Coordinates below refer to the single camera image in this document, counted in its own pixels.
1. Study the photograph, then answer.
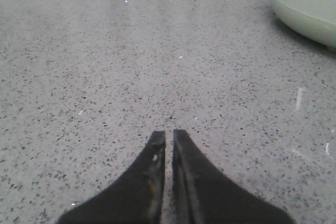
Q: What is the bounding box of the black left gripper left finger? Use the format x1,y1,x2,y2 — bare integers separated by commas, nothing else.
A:
58,131,166,223

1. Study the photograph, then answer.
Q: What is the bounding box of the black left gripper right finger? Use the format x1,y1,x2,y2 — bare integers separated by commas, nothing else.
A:
173,130,294,223

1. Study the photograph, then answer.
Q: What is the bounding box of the pale green electric cooking pot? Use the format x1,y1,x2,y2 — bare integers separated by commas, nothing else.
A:
272,0,335,52

